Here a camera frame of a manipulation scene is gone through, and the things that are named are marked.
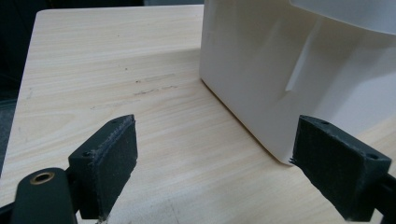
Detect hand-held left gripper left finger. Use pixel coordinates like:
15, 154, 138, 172
68, 114, 138, 220

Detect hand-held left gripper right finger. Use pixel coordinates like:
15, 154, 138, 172
291, 115, 392, 222

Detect white plastic storage box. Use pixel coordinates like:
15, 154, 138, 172
199, 0, 396, 166

